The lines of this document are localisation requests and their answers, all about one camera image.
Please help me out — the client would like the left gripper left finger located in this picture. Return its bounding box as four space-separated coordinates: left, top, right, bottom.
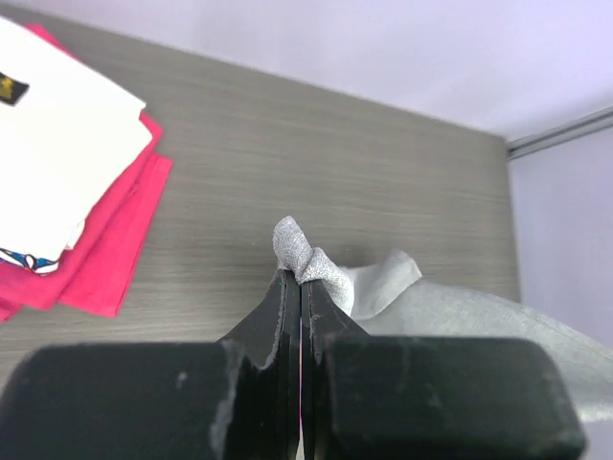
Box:
1 270 301 459

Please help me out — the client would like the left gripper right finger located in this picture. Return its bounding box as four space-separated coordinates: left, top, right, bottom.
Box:
301 282 587 459

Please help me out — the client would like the grey cloth napkin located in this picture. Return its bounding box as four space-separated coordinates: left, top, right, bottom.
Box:
272 217 612 422

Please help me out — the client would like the pink folded cloth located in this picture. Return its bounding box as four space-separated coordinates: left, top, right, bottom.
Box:
1 25 172 318

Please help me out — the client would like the patterned blue cloth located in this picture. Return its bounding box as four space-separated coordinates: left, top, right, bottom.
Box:
1 248 59 277

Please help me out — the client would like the white folded cloth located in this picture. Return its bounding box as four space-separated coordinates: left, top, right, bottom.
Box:
1 19 151 260

